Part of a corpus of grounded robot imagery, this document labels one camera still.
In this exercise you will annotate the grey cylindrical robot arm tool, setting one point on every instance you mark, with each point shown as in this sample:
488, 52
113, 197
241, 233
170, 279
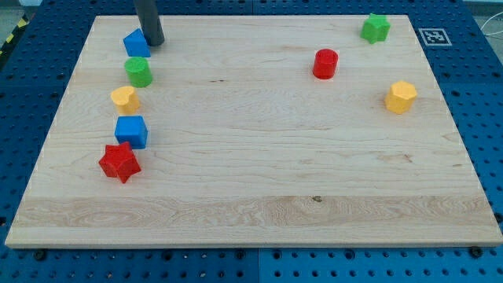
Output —
149, 19

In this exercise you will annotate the blue triangle block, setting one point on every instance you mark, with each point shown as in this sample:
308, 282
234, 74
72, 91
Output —
136, 45

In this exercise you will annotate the light wooden board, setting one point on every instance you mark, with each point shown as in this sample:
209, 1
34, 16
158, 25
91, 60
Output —
247, 148

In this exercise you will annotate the red cylinder block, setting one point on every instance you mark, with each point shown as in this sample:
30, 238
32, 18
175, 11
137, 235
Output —
325, 63

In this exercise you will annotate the blue cube block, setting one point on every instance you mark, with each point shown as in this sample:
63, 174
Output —
132, 129

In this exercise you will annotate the yellow heart block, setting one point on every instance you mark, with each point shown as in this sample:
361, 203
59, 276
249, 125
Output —
125, 100

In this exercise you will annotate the red star block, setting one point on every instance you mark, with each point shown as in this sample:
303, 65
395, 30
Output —
119, 161

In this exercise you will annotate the green cylinder block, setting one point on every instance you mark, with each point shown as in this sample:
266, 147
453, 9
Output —
138, 72

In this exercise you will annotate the yellow hexagon block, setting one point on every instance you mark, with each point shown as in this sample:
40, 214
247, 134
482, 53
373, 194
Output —
400, 97

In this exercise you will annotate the green star block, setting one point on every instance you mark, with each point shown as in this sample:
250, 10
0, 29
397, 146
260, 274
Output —
375, 28

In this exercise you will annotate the white fiducial marker tag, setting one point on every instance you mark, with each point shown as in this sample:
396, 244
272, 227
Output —
434, 37

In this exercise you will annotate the yellow black hazard tape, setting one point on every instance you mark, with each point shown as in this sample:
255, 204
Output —
14, 36

